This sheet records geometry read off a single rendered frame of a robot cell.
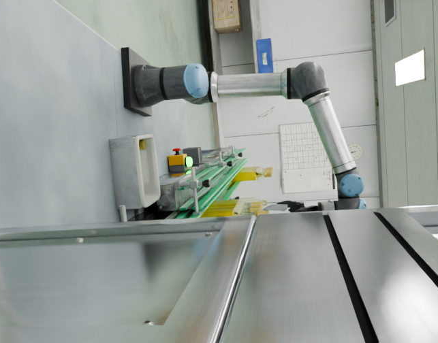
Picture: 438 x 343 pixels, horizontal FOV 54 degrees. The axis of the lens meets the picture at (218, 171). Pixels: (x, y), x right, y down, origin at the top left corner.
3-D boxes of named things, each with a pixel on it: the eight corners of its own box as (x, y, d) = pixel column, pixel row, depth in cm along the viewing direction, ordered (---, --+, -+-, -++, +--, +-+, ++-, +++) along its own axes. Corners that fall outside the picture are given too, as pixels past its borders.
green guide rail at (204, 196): (179, 210, 155) (201, 209, 153) (179, 207, 154) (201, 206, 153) (237, 160, 326) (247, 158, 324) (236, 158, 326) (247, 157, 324)
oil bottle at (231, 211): (184, 228, 162) (241, 225, 159) (183, 213, 162) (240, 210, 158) (188, 224, 168) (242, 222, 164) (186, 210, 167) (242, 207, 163)
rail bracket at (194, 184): (176, 216, 150) (212, 214, 148) (171, 169, 148) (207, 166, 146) (178, 214, 153) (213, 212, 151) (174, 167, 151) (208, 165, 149)
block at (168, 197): (157, 212, 151) (176, 211, 150) (154, 186, 150) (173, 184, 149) (159, 210, 155) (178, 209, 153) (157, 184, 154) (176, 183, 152)
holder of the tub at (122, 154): (118, 226, 134) (142, 225, 133) (108, 139, 131) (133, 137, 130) (137, 214, 151) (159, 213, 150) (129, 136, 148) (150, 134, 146)
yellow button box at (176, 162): (168, 171, 191) (184, 170, 190) (166, 154, 190) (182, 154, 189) (172, 169, 198) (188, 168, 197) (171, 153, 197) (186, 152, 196)
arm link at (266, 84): (174, 69, 160) (325, 60, 149) (184, 76, 174) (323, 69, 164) (174, 101, 160) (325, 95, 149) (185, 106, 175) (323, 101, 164)
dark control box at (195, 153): (183, 165, 218) (199, 163, 217) (181, 149, 217) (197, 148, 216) (186, 162, 226) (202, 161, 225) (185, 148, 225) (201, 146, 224)
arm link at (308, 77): (318, 49, 139) (374, 190, 137) (317, 56, 149) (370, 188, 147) (285, 63, 141) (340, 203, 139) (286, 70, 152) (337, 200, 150)
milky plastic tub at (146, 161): (118, 210, 133) (145, 209, 132) (109, 138, 131) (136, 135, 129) (137, 199, 150) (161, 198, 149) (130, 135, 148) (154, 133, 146)
